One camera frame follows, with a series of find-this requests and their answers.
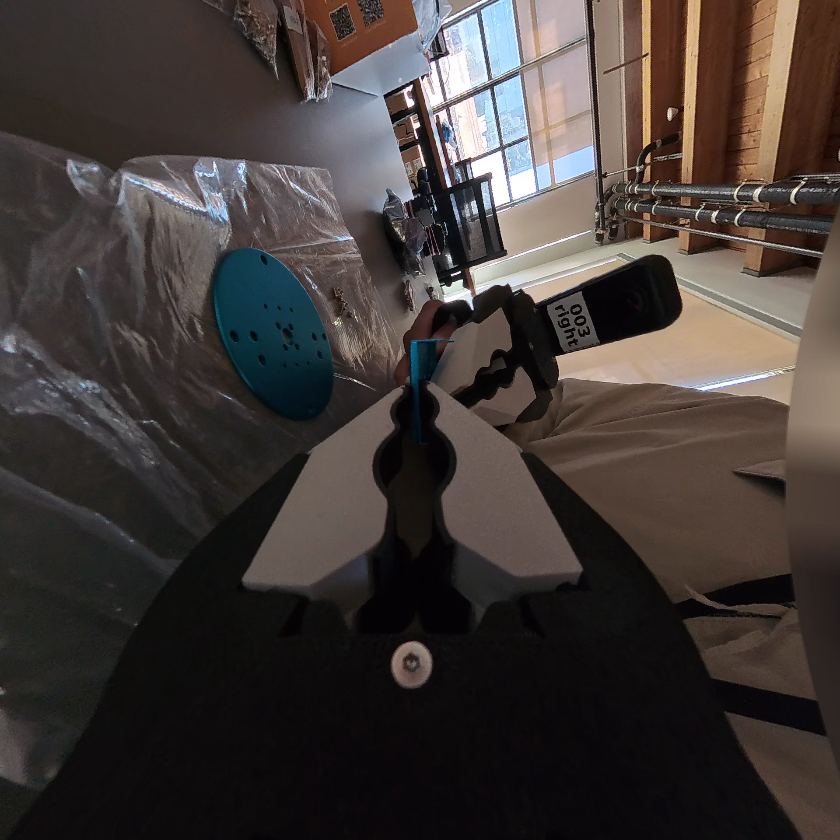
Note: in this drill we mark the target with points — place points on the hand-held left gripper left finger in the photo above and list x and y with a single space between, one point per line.
315 525

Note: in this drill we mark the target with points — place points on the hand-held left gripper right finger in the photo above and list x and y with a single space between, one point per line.
512 525

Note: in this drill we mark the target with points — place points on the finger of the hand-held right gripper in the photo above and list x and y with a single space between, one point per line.
515 400
485 338

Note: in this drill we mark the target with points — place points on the blue U-shaped metal bracket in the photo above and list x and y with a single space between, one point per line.
420 367

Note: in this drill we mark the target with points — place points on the cluster of small brass screws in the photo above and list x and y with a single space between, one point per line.
341 303

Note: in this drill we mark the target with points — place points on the blue round metal plate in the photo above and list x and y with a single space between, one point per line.
249 315

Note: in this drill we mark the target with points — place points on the grey desk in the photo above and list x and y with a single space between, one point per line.
131 79

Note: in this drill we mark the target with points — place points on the person's right hand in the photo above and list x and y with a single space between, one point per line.
423 321

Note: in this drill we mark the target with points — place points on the small clear parts bag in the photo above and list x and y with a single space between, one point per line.
409 294

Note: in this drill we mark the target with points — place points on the black mesh cart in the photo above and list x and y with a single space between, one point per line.
472 216

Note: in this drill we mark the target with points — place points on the crumpled silver foil bag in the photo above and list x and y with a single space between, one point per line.
400 229

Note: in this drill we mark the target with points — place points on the black insulated pipe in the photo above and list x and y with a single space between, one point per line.
722 191
722 215

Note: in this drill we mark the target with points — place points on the curved black pipe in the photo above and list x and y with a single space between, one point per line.
646 154

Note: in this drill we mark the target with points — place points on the metal conduit pole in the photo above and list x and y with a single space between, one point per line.
592 98

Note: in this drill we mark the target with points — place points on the wooden shelf with boxes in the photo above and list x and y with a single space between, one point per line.
407 131

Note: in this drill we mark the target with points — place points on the large grid window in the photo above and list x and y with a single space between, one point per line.
525 98

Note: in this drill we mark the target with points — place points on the bubble wrap pouch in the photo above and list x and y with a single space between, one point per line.
433 26

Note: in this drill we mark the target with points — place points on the large clear plastic bag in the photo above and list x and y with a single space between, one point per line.
52 328

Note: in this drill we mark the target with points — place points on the orange cardboard box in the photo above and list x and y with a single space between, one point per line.
380 26

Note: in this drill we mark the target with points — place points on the pile of clear screw bags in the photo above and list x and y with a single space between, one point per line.
262 26

